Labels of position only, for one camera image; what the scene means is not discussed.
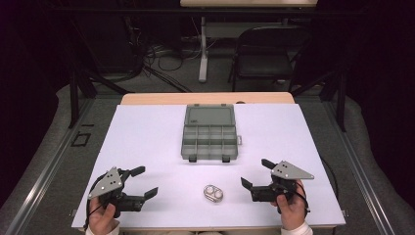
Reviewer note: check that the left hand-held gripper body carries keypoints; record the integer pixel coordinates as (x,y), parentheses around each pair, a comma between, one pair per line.
(106,183)

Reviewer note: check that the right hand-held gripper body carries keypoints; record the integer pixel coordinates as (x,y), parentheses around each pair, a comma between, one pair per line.
(288,172)

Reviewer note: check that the person's left hand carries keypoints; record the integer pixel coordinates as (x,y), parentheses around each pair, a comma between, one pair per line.
(101,218)

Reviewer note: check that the person's right hand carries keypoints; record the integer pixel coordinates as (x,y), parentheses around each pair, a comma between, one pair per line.
(293,211)

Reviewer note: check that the white table cover sheet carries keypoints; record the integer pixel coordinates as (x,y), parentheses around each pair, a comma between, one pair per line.
(156,143)

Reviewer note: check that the small silver oval case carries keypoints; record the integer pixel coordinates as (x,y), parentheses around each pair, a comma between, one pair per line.
(213,193)

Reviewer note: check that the grey plastic compartment box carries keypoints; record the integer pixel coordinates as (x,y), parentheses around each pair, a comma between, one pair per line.
(209,132)

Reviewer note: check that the black folding chair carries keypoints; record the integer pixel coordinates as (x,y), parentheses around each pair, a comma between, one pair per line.
(266,55)

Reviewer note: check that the white desk leg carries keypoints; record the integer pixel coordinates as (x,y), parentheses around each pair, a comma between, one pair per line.
(203,55)

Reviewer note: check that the light wooden desk top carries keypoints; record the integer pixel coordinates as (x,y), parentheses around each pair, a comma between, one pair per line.
(248,2)

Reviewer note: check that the aluminium floor rail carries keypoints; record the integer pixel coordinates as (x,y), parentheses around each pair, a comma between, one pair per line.
(362,176)
(42,169)

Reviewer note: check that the black metal frame stand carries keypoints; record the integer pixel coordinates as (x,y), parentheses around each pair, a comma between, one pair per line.
(336,94)
(78,88)

